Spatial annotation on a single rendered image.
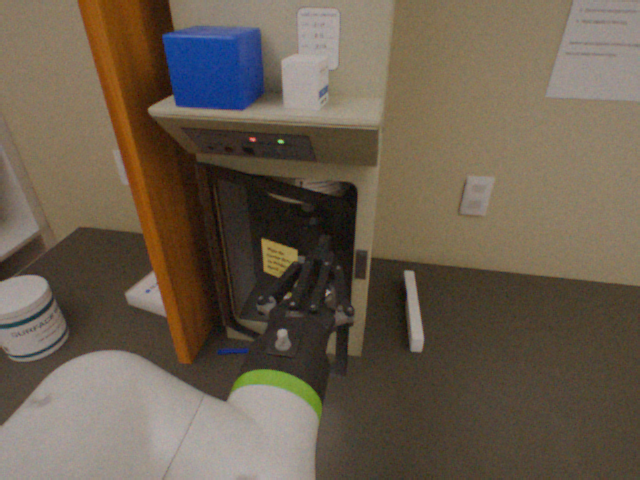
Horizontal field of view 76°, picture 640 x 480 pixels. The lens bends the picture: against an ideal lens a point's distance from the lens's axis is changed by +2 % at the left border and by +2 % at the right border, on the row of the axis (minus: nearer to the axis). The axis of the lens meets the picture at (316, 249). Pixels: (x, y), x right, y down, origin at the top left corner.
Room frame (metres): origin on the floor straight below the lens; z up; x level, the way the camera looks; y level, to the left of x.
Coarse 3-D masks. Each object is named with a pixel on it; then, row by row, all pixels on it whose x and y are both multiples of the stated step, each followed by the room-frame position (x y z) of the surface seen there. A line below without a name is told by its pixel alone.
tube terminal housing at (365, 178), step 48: (192, 0) 0.68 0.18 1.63; (240, 0) 0.67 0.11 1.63; (288, 0) 0.66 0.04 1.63; (336, 0) 0.64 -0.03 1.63; (384, 0) 0.63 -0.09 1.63; (288, 48) 0.66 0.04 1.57; (384, 48) 0.63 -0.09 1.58; (336, 96) 0.64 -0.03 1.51; (384, 96) 0.63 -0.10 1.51; (240, 336) 0.68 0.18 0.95
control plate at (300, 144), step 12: (192, 132) 0.60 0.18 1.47; (204, 132) 0.59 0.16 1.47; (216, 132) 0.59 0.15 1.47; (228, 132) 0.58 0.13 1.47; (240, 132) 0.58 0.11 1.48; (252, 132) 0.57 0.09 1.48; (204, 144) 0.62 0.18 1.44; (216, 144) 0.62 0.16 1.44; (228, 144) 0.61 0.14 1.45; (240, 144) 0.61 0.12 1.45; (252, 144) 0.60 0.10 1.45; (264, 144) 0.60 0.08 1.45; (276, 144) 0.59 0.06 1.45; (288, 144) 0.58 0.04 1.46; (300, 144) 0.58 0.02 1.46; (252, 156) 0.63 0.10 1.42; (264, 156) 0.63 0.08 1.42; (276, 156) 0.62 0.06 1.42; (288, 156) 0.62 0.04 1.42; (300, 156) 0.61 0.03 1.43; (312, 156) 0.60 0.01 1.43
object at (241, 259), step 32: (224, 192) 0.65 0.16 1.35; (256, 192) 0.61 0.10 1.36; (288, 192) 0.58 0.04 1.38; (224, 224) 0.66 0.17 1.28; (256, 224) 0.62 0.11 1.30; (288, 224) 0.58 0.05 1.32; (320, 224) 0.55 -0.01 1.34; (352, 224) 0.52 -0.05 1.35; (224, 256) 0.66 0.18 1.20; (256, 256) 0.62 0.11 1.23; (352, 256) 0.53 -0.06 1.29; (256, 288) 0.62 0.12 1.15; (256, 320) 0.63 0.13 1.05
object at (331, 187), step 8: (272, 176) 0.72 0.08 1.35; (280, 176) 0.70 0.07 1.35; (296, 184) 0.68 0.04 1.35; (304, 184) 0.68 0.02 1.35; (312, 184) 0.68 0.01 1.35; (320, 184) 0.68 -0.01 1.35; (328, 184) 0.69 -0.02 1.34; (336, 184) 0.70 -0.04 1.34; (344, 184) 0.71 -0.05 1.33; (328, 192) 0.68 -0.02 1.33; (336, 192) 0.69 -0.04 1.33; (344, 192) 0.71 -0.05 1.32
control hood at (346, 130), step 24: (264, 96) 0.64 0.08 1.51; (168, 120) 0.58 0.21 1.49; (192, 120) 0.57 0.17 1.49; (216, 120) 0.56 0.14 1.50; (240, 120) 0.55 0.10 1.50; (264, 120) 0.55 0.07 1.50; (288, 120) 0.54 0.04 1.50; (312, 120) 0.53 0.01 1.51; (336, 120) 0.53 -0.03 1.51; (360, 120) 0.53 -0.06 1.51; (192, 144) 0.63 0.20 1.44; (312, 144) 0.58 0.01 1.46; (336, 144) 0.57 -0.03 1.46; (360, 144) 0.56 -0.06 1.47
